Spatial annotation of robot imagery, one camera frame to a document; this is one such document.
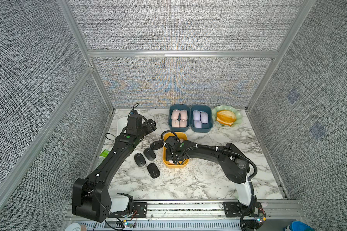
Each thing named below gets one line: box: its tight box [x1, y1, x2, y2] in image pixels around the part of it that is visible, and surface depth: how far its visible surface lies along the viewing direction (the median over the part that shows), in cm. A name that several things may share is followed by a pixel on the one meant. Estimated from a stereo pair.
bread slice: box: [216, 117, 234, 127], surface depth 108 cm
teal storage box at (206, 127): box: [190, 104, 214, 133], surface depth 111 cm
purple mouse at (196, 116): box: [192, 109, 201, 121], surface depth 115 cm
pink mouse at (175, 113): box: [171, 109, 181, 120], surface depth 116 cm
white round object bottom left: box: [64, 222, 82, 231], surface depth 66 cm
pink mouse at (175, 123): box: [171, 119, 179, 128], surface depth 108 cm
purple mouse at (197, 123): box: [193, 120, 202, 129], surface depth 108 cm
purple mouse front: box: [200, 111, 209, 124], surface depth 112 cm
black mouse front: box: [146, 162, 161, 179], surface depth 87 cm
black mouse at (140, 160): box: [133, 153, 147, 167], surface depth 92 cm
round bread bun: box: [216, 110, 237, 126], surface depth 108 cm
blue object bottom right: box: [289, 220, 316, 231], surface depth 63 cm
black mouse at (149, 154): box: [143, 147, 157, 161], surface depth 94 cm
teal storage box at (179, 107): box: [168, 104, 191, 133], surface depth 108 cm
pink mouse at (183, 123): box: [179, 119, 188, 129], surface depth 108 cm
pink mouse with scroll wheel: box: [180, 109, 188, 120], surface depth 116 cm
